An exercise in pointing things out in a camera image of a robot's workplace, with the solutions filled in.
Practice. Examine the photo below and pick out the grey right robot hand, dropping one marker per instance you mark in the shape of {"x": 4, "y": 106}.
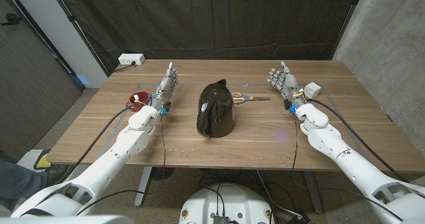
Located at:
{"x": 289, "y": 84}

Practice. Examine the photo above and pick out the black fabric backdrop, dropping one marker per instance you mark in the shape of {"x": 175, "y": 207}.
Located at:
{"x": 216, "y": 18}

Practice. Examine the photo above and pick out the white power strip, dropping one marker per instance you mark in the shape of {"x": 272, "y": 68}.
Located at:
{"x": 131, "y": 58}

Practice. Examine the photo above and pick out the dark leather shoe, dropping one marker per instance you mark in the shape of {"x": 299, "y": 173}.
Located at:
{"x": 56, "y": 174}

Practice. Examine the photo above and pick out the red enamel cup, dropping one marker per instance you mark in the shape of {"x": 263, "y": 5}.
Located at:
{"x": 141, "y": 97}

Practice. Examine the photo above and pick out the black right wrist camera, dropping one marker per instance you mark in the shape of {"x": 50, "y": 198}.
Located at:
{"x": 288, "y": 104}

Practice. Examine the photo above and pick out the grey ribbed torso module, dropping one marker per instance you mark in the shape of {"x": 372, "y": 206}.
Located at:
{"x": 220, "y": 219}

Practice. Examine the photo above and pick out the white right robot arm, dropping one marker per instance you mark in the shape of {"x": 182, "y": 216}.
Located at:
{"x": 348, "y": 164}

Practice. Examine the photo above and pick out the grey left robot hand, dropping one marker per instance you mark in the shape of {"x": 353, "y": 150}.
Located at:
{"x": 164, "y": 87}

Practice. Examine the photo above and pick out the small white cube box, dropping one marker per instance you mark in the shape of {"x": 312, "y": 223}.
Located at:
{"x": 312, "y": 90}

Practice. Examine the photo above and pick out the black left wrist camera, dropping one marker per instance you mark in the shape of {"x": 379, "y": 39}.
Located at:
{"x": 167, "y": 107}

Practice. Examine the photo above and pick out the black power adapter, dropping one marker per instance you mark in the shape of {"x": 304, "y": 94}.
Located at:
{"x": 299, "y": 218}

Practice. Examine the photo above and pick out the black glossy kettle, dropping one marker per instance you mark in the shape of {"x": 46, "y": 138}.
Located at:
{"x": 216, "y": 111}

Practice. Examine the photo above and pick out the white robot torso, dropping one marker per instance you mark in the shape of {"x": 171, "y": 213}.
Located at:
{"x": 232, "y": 200}

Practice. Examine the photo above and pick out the grey table leg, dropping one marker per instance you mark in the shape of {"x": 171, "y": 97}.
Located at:
{"x": 313, "y": 194}
{"x": 143, "y": 187}

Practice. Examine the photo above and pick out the dark wood door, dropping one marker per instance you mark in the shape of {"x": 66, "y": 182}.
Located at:
{"x": 33, "y": 84}

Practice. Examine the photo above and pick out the white floor board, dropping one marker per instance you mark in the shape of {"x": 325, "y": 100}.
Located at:
{"x": 25, "y": 161}

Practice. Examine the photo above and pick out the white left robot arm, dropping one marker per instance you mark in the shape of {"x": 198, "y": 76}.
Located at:
{"x": 109, "y": 161}

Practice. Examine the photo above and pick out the person leg in jeans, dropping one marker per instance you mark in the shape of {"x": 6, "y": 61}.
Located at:
{"x": 20, "y": 180}

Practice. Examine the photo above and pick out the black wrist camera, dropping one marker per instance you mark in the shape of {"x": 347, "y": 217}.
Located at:
{"x": 167, "y": 107}
{"x": 288, "y": 104}

